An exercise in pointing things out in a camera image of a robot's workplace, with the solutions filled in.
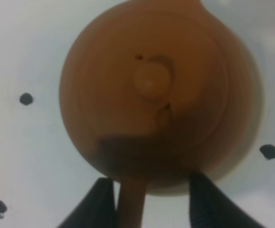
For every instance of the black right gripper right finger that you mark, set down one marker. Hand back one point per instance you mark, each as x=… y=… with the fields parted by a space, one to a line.
x=211 y=208

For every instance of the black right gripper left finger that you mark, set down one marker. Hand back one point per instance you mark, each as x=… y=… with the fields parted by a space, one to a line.
x=96 y=210

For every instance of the brown clay teapot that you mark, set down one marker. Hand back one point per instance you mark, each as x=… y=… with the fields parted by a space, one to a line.
x=152 y=90

